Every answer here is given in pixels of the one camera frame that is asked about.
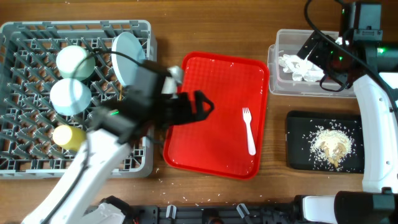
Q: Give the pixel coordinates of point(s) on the yellow cup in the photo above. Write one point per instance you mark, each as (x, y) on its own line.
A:
(68, 137)

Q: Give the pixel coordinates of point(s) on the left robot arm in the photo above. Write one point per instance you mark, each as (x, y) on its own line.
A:
(152, 100)

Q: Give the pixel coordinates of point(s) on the black tray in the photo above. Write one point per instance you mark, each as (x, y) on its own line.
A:
(298, 123)

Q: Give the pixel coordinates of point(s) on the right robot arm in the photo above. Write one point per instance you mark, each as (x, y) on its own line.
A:
(368, 65)

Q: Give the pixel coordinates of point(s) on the clear plastic bin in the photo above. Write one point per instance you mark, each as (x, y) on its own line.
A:
(290, 41)

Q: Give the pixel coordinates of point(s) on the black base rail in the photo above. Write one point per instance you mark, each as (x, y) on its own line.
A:
(235, 213)

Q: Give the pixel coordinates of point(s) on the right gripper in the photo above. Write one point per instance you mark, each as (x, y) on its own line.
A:
(316, 56)

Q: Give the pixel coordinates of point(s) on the light blue plate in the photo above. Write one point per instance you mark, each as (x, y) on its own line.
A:
(124, 69)

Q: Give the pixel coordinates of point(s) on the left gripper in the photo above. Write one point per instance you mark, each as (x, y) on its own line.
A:
(178, 114)

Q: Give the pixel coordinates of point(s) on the food scraps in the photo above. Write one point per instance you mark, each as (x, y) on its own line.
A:
(330, 145)

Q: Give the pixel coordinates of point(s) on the red plastic tray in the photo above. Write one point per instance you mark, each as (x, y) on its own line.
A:
(218, 145)

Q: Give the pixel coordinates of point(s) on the wooden chopstick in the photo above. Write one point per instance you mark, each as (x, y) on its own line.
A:
(120, 93)

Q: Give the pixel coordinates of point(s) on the white tissue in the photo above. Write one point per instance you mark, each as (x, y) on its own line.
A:
(306, 71)

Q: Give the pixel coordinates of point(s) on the green bowl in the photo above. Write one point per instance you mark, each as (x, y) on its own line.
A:
(69, 58)

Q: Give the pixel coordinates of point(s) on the white napkin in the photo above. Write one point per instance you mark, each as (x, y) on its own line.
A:
(292, 64)

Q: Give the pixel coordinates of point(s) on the small light blue bowl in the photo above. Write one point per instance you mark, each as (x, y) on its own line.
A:
(69, 97)

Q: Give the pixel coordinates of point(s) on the grey dishwasher rack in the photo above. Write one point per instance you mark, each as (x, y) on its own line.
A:
(29, 71)

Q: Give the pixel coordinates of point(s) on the white plastic fork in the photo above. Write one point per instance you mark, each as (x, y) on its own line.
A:
(247, 119)

